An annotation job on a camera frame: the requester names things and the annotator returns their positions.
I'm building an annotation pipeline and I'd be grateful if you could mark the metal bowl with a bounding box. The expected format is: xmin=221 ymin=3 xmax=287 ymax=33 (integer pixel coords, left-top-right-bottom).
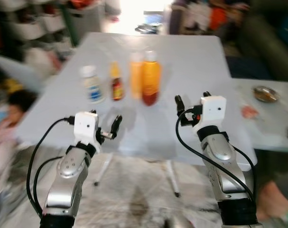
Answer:
xmin=253 ymin=85 xmax=280 ymax=103

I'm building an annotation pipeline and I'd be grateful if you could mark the white jar blue label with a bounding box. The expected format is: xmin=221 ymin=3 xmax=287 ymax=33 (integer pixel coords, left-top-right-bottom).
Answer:
xmin=80 ymin=66 xmax=105 ymax=105

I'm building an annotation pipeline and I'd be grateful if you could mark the person bare foot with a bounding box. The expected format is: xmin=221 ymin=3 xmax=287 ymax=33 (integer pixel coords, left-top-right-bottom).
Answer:
xmin=255 ymin=183 xmax=288 ymax=225

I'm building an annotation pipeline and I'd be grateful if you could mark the pink wrapper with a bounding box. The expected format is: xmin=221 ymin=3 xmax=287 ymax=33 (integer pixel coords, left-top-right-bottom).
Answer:
xmin=242 ymin=105 xmax=260 ymax=119

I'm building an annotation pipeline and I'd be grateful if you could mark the child with dark hair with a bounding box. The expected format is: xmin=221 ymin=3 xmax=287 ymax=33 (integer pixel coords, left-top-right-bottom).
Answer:
xmin=0 ymin=90 xmax=37 ymax=200

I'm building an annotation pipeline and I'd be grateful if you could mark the pale orange bottle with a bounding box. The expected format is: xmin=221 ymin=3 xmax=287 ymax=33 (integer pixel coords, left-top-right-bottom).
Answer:
xmin=129 ymin=52 xmax=144 ymax=99

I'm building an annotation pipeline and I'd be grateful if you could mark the white folding table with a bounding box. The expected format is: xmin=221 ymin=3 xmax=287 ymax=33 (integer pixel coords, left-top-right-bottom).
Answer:
xmin=232 ymin=78 xmax=288 ymax=152
xmin=16 ymin=32 xmax=258 ymax=198

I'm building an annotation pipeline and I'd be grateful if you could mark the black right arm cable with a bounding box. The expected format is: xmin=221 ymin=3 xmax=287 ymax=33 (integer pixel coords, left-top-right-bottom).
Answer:
xmin=176 ymin=110 xmax=256 ymax=200

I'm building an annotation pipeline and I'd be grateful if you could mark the large orange sauce bottle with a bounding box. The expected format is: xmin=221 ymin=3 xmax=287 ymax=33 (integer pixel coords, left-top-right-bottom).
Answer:
xmin=141 ymin=50 xmax=162 ymax=106

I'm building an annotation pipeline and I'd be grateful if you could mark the dark green sofa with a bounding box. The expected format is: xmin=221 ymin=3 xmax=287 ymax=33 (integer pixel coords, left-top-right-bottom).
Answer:
xmin=239 ymin=12 xmax=288 ymax=65

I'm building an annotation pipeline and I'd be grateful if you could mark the brown sauce bottle yellow cap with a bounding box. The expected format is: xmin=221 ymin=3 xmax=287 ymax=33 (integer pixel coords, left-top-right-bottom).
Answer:
xmin=109 ymin=61 xmax=125 ymax=101

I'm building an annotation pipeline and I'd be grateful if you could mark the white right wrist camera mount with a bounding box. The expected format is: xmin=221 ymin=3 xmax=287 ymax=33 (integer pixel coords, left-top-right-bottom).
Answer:
xmin=195 ymin=95 xmax=227 ymax=128

